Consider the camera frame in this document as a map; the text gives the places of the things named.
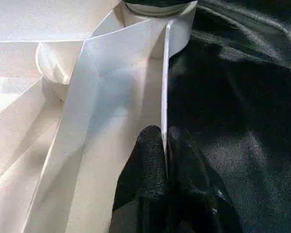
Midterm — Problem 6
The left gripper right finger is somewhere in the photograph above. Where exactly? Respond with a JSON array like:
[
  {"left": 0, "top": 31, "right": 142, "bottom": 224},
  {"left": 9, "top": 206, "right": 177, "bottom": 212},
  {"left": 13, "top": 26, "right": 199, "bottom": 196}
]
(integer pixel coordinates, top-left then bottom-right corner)
[{"left": 167, "top": 126, "right": 237, "bottom": 233}]

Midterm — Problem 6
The black table mat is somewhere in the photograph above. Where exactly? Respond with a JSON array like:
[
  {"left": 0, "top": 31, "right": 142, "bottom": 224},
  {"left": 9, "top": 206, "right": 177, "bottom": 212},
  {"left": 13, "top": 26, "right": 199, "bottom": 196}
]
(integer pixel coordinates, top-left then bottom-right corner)
[{"left": 166, "top": 0, "right": 291, "bottom": 233}]

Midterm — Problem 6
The white plastic table top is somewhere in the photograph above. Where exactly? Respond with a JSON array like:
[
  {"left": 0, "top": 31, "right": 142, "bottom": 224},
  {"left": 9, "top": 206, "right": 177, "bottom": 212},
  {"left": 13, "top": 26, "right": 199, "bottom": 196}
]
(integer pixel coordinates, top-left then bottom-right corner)
[{"left": 0, "top": 0, "right": 199, "bottom": 233}]

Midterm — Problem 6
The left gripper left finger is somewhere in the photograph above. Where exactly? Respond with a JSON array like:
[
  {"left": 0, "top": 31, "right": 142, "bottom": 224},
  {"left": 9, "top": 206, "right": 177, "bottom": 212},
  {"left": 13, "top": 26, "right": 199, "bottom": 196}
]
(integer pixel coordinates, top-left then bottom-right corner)
[{"left": 108, "top": 125, "right": 170, "bottom": 233}]

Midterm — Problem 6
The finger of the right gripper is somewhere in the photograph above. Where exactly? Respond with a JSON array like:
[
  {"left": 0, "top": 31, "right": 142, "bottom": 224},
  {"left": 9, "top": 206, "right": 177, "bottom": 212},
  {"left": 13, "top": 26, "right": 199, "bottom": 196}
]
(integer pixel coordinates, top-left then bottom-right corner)
[{"left": 123, "top": 0, "right": 194, "bottom": 7}]

